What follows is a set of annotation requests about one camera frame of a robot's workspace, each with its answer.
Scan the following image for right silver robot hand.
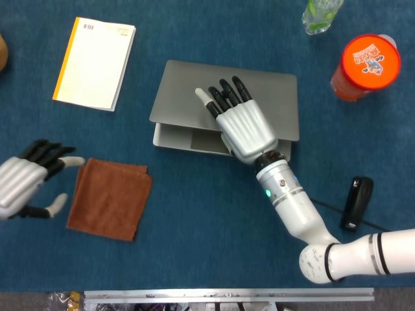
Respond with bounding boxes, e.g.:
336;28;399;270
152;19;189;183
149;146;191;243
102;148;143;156
195;76;279;164

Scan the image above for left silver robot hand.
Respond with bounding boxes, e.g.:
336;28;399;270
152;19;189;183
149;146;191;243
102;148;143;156
0;139;86;221

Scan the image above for silver laptop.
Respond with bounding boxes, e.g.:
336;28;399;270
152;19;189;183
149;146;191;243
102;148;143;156
148;59;300;157

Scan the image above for brown folded cloth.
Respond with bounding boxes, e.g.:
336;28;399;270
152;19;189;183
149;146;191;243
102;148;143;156
65;157;153;242

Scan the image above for yellow packet clutter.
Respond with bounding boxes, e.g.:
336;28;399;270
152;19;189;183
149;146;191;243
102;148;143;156
48;291;86;311

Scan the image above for brown round object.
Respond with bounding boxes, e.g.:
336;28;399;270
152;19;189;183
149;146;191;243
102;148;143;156
0;33;9;71

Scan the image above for black stapler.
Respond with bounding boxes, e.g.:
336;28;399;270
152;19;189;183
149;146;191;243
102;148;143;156
338;176;375;232

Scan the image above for clear green plastic bottle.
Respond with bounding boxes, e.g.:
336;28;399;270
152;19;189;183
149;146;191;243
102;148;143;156
302;0;345;36

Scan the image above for orange lidded canister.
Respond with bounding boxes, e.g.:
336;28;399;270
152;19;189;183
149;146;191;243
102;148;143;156
330;34;402;102

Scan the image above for white notebook yellow spine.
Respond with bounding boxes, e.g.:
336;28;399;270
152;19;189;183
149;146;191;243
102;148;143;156
52;16;137;113

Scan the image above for black cable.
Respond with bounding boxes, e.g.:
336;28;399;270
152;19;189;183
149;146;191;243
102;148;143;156
309;197;392;232

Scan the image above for aluminium profile rail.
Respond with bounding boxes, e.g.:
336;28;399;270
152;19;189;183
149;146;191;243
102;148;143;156
83;287;375;302

